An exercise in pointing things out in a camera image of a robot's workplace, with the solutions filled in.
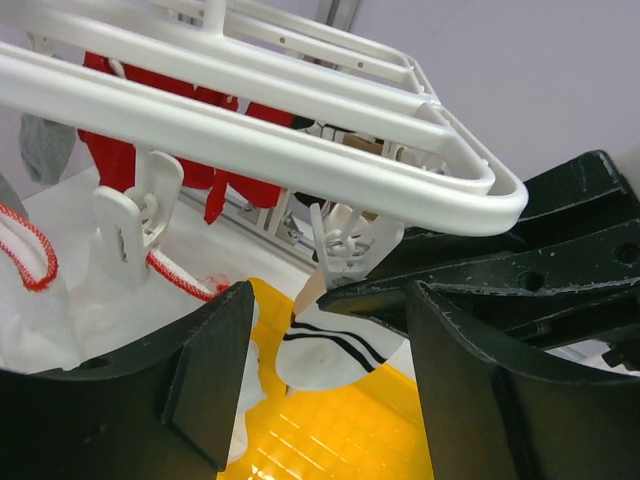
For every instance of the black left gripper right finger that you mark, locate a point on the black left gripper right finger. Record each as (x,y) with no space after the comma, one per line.
(495,408)

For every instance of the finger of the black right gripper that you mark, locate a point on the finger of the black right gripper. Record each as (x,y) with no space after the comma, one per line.
(567,272)

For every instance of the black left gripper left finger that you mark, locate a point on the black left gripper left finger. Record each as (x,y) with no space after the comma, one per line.
(162,407)

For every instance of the white striped sock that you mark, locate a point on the white striped sock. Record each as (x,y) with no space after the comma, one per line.
(321,350)

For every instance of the white plastic clip hanger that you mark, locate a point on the white plastic clip hanger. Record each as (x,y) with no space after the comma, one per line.
(292,88)

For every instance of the brown beige sock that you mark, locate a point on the brown beige sock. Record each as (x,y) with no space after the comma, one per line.
(386,149)

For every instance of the yellow plastic tray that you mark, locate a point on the yellow plastic tray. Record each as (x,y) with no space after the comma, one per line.
(372,429)

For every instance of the white fluffy sock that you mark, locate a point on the white fluffy sock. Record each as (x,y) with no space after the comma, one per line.
(46,325)

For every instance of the grey sock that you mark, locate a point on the grey sock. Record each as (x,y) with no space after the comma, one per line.
(46,147)

